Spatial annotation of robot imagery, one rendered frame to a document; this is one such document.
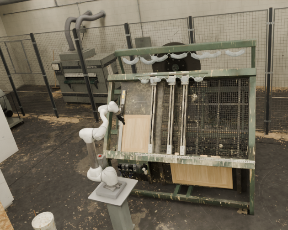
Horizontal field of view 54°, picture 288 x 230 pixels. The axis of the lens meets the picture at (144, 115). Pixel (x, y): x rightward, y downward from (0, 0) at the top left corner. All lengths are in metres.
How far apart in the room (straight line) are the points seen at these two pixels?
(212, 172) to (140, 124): 1.27
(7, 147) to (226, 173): 4.98
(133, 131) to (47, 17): 7.59
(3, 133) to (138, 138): 3.78
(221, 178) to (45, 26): 8.81
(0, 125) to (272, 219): 5.67
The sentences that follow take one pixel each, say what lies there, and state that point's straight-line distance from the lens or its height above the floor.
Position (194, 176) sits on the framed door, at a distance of 4.42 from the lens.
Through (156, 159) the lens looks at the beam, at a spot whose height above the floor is 0.85.
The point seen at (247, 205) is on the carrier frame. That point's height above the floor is 0.18.
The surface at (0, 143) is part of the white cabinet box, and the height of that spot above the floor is 0.41.
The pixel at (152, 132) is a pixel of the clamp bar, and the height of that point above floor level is 1.17.
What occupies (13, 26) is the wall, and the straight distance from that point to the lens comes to 12.50.
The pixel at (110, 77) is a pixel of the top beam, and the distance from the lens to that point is 4.55.
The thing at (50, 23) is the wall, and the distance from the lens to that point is 11.13.
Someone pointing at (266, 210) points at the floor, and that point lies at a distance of 4.54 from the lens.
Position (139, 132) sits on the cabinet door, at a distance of 4.26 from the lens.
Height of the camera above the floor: 3.13
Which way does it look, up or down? 25 degrees down
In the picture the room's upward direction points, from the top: 10 degrees counter-clockwise
